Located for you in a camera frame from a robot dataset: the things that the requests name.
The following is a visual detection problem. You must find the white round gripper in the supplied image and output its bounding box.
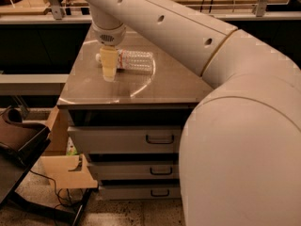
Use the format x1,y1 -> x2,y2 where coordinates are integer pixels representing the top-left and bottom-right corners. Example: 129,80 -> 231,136
92,24 -> 126,82

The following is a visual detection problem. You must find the clear plastic water bottle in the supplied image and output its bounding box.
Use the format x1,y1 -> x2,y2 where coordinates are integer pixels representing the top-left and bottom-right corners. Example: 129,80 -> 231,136
96,49 -> 154,73

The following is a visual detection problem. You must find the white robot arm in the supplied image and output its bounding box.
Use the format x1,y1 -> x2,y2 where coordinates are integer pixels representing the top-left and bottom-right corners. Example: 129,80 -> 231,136
86,0 -> 301,226

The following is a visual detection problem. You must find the grey drawer cabinet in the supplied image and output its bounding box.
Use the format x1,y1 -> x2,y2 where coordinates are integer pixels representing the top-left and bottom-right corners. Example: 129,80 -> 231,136
57,31 -> 212,190

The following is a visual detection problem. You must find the top grey drawer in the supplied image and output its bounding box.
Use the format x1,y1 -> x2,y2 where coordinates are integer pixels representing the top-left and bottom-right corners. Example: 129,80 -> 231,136
68,126 -> 182,154

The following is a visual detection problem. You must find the grey drawer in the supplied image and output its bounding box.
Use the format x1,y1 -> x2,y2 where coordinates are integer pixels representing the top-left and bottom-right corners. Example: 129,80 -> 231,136
68,126 -> 182,154
87,161 -> 179,181
100,185 -> 181,201

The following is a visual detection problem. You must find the middle grey drawer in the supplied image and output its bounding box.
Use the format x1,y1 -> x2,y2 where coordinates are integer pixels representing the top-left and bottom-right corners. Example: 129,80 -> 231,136
87,161 -> 179,181

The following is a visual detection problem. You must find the dark brown chair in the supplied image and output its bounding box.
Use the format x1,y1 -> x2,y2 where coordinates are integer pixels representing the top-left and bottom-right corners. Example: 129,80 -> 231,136
0,106 -> 92,226

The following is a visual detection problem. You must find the brown cardboard box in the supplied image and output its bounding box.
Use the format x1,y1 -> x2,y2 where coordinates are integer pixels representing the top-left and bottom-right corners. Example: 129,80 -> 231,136
41,106 -> 98,189

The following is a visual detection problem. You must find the bottom grey drawer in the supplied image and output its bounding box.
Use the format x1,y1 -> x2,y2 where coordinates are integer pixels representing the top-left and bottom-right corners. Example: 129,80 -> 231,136
100,185 -> 181,201

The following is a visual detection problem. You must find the grey metal shelf rail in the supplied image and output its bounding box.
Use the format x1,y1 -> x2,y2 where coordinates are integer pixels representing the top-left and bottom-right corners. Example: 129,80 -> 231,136
0,74 -> 68,95

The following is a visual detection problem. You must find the black floor cable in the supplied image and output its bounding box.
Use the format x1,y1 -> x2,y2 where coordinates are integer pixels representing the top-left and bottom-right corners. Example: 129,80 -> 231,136
29,169 -> 83,210

